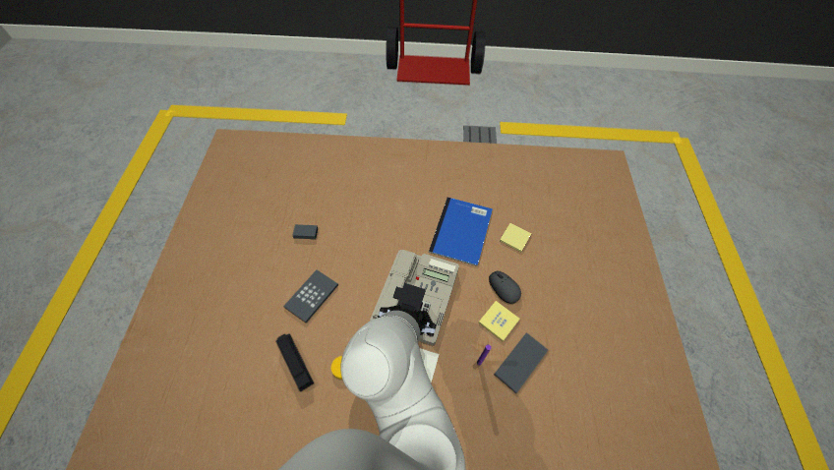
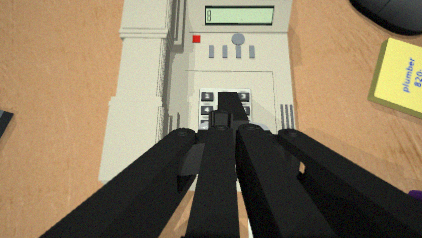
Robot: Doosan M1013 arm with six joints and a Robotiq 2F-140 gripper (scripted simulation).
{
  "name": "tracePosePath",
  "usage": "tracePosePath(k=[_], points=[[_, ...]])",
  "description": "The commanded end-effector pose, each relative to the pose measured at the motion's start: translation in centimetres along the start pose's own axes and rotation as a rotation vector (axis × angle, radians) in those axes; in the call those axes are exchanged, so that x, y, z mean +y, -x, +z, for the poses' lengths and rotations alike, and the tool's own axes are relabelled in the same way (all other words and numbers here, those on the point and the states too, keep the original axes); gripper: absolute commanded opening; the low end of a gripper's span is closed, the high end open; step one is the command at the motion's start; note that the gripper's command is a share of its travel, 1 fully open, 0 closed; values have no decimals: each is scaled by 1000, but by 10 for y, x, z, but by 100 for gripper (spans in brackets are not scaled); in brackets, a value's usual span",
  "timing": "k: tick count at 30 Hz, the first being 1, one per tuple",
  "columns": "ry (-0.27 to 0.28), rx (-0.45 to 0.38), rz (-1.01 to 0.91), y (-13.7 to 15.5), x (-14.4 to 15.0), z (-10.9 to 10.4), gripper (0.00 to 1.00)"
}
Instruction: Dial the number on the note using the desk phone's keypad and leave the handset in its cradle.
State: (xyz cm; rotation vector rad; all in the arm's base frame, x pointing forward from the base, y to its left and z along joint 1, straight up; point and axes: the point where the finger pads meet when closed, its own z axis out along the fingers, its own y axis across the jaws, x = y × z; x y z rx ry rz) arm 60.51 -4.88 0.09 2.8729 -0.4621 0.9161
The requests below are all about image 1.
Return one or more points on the white rectangular sheet of paper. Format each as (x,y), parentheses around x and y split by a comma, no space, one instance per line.
(430,360)

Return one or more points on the blue notebook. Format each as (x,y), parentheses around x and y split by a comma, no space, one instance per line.
(461,231)

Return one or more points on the beige desk phone body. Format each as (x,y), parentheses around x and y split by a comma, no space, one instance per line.
(437,276)

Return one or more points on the beige telephone handset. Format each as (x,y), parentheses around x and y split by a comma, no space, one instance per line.
(401,272)

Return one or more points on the yellow short cylinder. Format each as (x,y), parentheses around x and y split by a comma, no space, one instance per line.
(335,367)

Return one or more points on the grey computer mouse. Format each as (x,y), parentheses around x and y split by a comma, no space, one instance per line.
(505,287)

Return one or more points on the purple cylinder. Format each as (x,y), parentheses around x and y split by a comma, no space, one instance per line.
(484,354)

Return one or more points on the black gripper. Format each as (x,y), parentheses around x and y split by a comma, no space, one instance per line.
(423,319)

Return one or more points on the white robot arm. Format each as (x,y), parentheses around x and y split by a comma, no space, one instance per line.
(382,361)

